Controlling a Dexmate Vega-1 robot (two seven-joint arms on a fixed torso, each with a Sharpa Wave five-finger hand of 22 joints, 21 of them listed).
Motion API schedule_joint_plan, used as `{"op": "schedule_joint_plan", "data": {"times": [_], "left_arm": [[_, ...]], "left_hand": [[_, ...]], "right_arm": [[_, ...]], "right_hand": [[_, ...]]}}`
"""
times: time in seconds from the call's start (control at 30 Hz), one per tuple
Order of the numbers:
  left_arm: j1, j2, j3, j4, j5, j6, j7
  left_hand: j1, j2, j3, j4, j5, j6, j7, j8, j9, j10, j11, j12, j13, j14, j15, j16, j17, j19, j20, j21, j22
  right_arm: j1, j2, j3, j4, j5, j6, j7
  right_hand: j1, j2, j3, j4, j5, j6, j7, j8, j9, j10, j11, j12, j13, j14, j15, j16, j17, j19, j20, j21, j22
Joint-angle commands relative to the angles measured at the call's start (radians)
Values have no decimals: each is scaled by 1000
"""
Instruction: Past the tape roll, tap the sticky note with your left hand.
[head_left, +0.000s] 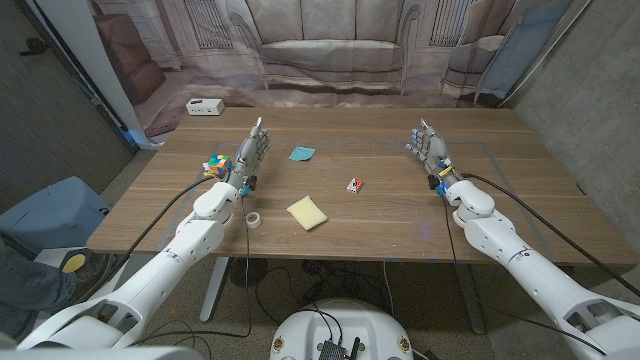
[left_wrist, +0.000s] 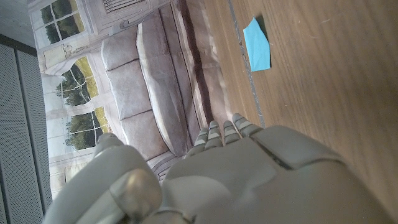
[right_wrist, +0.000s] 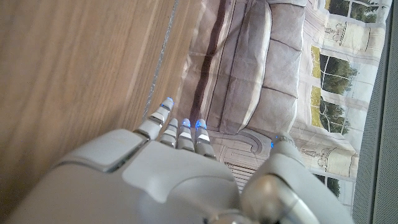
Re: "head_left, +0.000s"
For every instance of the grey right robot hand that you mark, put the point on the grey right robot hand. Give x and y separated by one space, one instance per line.
435 150

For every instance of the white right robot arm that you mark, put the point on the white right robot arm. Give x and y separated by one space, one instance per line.
530 270

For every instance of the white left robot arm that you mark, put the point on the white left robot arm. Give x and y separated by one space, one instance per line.
165 270

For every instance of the white tape roll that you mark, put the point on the white tape roll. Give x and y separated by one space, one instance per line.
250 220

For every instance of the small red white card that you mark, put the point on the small red white card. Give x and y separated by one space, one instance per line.
354 185

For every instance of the yellow sponge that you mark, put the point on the yellow sponge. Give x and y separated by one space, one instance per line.
307 213

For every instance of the printed sofa backdrop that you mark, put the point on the printed sofa backdrop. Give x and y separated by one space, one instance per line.
330 50

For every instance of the grey table leg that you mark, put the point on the grey table leg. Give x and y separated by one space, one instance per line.
472 305

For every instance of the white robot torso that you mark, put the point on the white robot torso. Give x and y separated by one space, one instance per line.
345 325

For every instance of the multicoloured puzzle cube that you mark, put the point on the multicoloured puzzle cube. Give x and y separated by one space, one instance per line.
219 164

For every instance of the black round floor fan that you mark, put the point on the black round floor fan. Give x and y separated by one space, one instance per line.
248 272

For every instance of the white power strip box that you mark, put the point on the white power strip box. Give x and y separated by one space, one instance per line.
205 106

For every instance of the white table leg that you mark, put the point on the white table leg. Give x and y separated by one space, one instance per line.
214 290

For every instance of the yellow round pad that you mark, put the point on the yellow round pad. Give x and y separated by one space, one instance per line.
74 263

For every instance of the blue grey bin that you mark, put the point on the blue grey bin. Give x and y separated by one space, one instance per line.
55 212

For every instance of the white floor platform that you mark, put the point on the white floor platform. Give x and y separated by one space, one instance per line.
47 257

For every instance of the person in dark shoes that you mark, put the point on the person in dark shoes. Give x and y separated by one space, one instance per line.
30 290

